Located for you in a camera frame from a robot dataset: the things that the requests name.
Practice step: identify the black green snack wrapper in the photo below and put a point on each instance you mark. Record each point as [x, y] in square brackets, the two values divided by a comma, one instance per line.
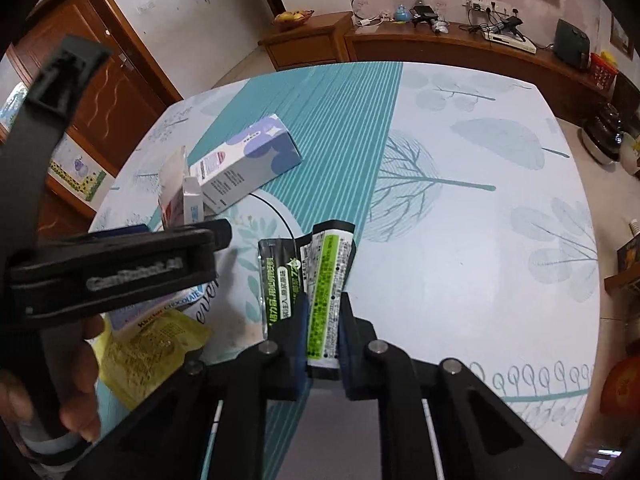
[325, 280]

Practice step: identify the red basket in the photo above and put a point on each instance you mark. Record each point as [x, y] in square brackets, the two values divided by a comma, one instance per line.
[602, 71]

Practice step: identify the purple white carton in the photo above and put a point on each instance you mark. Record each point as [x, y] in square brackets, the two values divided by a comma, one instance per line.
[250, 160]

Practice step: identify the small white box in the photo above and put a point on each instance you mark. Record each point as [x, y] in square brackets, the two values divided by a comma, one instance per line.
[175, 190]

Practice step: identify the person's left hand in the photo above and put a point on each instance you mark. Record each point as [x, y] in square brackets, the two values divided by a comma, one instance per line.
[80, 390]

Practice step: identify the dark green device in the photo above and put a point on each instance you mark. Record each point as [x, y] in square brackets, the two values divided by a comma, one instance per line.
[572, 44]

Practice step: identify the fruit bowl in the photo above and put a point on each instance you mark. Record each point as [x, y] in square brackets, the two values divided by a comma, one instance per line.
[292, 17]

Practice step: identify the white chocolate box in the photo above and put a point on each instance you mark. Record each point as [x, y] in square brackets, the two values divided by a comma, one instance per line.
[142, 317]

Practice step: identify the brown wooden door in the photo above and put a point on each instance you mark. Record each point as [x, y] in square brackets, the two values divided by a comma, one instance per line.
[100, 85]
[57, 215]

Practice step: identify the small wooden cabinet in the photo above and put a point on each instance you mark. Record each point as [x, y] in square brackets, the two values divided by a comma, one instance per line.
[305, 42]

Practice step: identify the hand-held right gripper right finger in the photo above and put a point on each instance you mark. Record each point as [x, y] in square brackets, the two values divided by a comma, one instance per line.
[350, 360]

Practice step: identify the small blue toy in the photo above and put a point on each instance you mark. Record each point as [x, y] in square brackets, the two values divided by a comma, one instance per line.
[401, 14]

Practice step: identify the white set-top box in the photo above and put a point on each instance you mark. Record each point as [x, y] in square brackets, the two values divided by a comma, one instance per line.
[507, 42]

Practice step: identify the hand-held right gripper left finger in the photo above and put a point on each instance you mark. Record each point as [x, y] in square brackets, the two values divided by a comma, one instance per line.
[299, 355]

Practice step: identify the orange round object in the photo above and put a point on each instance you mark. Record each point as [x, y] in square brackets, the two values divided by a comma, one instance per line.
[624, 385]

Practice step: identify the yellow-green foil bag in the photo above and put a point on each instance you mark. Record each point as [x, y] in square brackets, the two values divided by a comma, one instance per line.
[145, 360]

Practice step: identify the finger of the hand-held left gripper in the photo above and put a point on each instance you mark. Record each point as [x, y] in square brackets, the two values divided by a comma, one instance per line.
[202, 226]

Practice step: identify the black white kettle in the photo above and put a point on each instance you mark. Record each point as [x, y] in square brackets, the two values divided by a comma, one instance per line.
[606, 135]

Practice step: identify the framed picture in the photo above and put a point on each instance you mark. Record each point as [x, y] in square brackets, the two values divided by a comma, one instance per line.
[622, 35]

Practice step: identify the tree print tablecloth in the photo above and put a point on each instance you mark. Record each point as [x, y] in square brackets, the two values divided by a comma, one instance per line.
[450, 260]

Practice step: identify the long wooden sideboard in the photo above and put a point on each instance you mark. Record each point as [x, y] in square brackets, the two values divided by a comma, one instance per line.
[475, 57]

